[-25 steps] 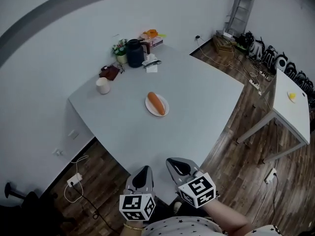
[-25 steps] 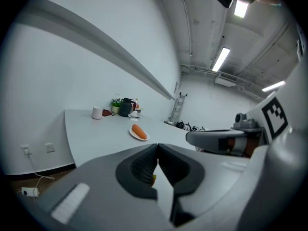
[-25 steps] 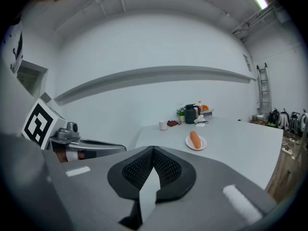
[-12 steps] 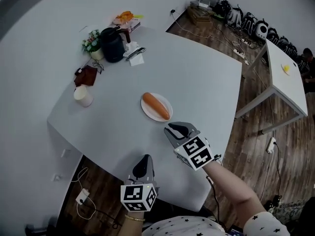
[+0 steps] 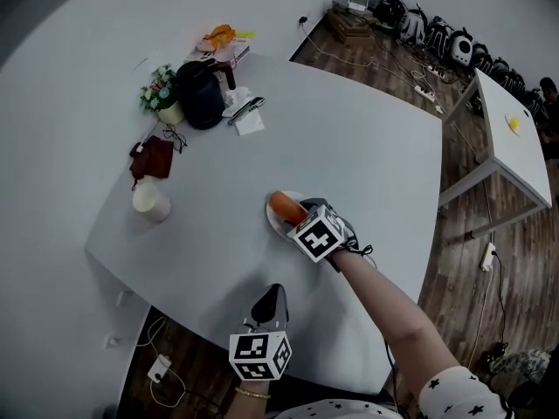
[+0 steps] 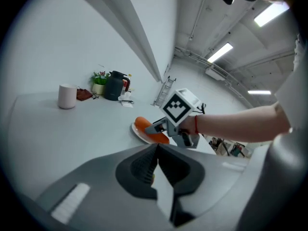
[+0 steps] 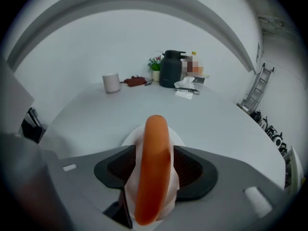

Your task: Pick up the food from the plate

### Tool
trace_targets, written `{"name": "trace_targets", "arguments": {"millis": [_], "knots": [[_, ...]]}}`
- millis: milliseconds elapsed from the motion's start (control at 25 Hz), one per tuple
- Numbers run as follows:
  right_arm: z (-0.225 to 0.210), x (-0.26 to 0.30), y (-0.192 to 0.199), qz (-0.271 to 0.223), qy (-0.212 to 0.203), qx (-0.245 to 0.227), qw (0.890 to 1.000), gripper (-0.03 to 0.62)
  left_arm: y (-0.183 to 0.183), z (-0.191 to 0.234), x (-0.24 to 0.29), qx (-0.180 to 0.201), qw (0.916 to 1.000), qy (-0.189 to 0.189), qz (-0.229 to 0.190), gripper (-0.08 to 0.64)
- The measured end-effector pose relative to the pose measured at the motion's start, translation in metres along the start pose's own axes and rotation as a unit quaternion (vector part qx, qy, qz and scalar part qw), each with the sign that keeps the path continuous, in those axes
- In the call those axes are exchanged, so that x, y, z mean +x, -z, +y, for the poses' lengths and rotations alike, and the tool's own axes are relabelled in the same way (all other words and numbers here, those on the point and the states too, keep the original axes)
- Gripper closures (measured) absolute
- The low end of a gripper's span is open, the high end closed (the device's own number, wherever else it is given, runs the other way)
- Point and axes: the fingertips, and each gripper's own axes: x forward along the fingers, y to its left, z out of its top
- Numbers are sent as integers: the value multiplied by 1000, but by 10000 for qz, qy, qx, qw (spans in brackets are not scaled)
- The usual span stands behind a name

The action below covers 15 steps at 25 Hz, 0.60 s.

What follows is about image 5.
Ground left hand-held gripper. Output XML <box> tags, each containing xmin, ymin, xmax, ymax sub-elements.
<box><xmin>228</xmin><ymin>283</ymin><xmax>293</xmax><ymax>382</ymax></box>

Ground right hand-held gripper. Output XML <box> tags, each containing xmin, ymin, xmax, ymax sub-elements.
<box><xmin>286</xmin><ymin>197</ymin><xmax>374</xmax><ymax>273</ymax></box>

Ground white round plate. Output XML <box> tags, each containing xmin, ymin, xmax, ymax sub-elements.
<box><xmin>265</xmin><ymin>190</ymin><xmax>314</xmax><ymax>241</ymax></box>

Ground orange sausage food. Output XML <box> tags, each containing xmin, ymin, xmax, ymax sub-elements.
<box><xmin>269</xmin><ymin>191</ymin><xmax>308</xmax><ymax>226</ymax></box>

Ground person's left forearm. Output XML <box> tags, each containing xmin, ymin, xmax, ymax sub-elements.
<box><xmin>227</xmin><ymin>380</ymin><xmax>273</xmax><ymax>419</ymax></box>

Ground person's right forearm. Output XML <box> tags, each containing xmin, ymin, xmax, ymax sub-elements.
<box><xmin>333</xmin><ymin>251</ymin><xmax>459</xmax><ymax>393</ymax></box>

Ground yellow object on white plate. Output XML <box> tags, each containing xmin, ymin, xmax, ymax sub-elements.
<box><xmin>502</xmin><ymin>113</ymin><xmax>525</xmax><ymax>136</ymax></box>

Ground white paper napkin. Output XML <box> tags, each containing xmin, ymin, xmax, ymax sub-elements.
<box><xmin>233</xmin><ymin>108</ymin><xmax>266</xmax><ymax>137</ymax></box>

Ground black and silver utility knife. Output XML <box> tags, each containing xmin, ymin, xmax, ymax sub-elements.
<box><xmin>227</xmin><ymin>95</ymin><xmax>266</xmax><ymax>127</ymax></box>

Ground crumpled white tissue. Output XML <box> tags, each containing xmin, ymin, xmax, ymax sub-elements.
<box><xmin>223</xmin><ymin>86</ymin><xmax>252</xmax><ymax>118</ymax></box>

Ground cream cylindrical cup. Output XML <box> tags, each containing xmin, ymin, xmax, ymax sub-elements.
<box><xmin>132</xmin><ymin>182</ymin><xmax>172</xmax><ymax>223</ymax></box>

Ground black eyeglasses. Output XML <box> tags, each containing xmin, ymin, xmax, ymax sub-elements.
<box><xmin>162</xmin><ymin>127</ymin><xmax>189</xmax><ymax>155</ymax></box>

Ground white star-print sleeve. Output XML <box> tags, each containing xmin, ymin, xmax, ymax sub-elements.
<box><xmin>261</xmin><ymin>366</ymin><xmax>523</xmax><ymax>419</ymax></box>

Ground dark red cloth pouch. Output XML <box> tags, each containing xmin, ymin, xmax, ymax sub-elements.
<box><xmin>128</xmin><ymin>135</ymin><xmax>175</xmax><ymax>180</ymax></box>

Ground black kettle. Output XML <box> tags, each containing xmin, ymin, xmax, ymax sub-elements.
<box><xmin>175</xmin><ymin>58</ymin><xmax>238</xmax><ymax>131</ymax></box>

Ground small white table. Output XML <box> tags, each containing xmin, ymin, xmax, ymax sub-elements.
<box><xmin>438</xmin><ymin>67</ymin><xmax>554</xmax><ymax>240</ymax></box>

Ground flower pot with white flowers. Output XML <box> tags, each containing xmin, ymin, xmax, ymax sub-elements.
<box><xmin>139</xmin><ymin>64</ymin><xmax>186</xmax><ymax>126</ymax></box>

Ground wooden crate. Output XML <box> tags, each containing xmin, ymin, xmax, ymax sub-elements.
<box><xmin>327</xmin><ymin>10</ymin><xmax>376</xmax><ymax>45</ymax></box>

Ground orange plastic bag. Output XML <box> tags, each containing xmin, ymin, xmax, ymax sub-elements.
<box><xmin>201</xmin><ymin>24</ymin><xmax>238</xmax><ymax>50</ymax></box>

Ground row of black backpacks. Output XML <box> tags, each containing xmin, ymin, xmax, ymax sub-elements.
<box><xmin>373</xmin><ymin>0</ymin><xmax>547</xmax><ymax>124</ymax></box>

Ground gold bracelet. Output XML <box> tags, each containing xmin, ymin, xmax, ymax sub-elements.
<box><xmin>234</xmin><ymin>387</ymin><xmax>272</xmax><ymax>401</ymax></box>

